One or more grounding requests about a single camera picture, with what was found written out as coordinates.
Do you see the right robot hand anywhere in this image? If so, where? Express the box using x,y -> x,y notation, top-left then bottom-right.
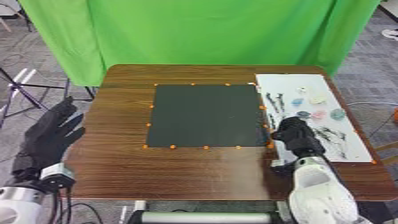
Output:
268,116 -> 328,158

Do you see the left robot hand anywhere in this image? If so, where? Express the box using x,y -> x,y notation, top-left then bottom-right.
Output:
9,96 -> 87,184

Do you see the bunch of green sprigs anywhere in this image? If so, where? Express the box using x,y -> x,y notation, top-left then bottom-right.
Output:
311,125 -> 352,160

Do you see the green sprig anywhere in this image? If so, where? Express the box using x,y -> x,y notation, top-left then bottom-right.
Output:
266,113 -> 279,130
264,92 -> 288,114

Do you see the pink flower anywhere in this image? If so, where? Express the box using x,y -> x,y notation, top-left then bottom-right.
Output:
311,109 -> 328,121

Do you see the white sheet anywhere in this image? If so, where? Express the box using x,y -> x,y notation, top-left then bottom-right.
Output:
254,73 -> 376,165

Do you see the black tripod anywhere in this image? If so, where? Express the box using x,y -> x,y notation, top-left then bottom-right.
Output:
0,66 -> 67,128

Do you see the dark mat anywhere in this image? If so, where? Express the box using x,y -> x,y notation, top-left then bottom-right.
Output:
142,83 -> 273,149

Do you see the pale grey bar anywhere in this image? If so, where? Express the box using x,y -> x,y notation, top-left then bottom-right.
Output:
126,209 -> 293,224

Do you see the black cable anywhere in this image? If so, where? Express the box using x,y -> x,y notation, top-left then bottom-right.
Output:
57,188 -> 105,224

